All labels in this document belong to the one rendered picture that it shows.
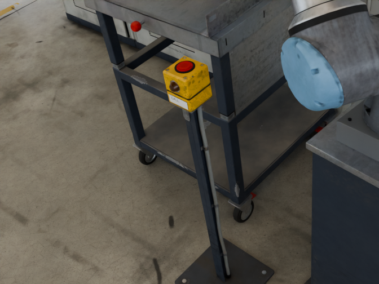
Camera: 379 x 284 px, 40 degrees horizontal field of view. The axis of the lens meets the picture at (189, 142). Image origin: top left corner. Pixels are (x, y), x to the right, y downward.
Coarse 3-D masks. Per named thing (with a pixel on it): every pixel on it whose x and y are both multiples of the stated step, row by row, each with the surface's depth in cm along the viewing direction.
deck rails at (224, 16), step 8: (232, 0) 144; (240, 0) 146; (248, 0) 149; (256, 0) 151; (216, 8) 140; (224, 8) 142; (232, 8) 145; (240, 8) 148; (248, 8) 150; (208, 16) 139; (216, 16) 141; (224, 16) 144; (232, 16) 146; (240, 16) 148; (208, 24) 140; (216, 24) 142; (224, 24) 145; (208, 32) 141; (216, 32) 143
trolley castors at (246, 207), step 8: (336, 112) 220; (328, 120) 217; (320, 128) 220; (144, 152) 224; (144, 160) 227; (152, 160) 232; (248, 200) 192; (248, 208) 196; (240, 216) 195; (248, 216) 200
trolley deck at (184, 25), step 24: (96, 0) 173; (120, 0) 167; (144, 0) 165; (168, 0) 162; (192, 0) 160; (216, 0) 158; (264, 0) 153; (288, 0) 158; (144, 24) 161; (168, 24) 152; (192, 24) 149; (240, 24) 145; (264, 24) 153; (216, 48) 143
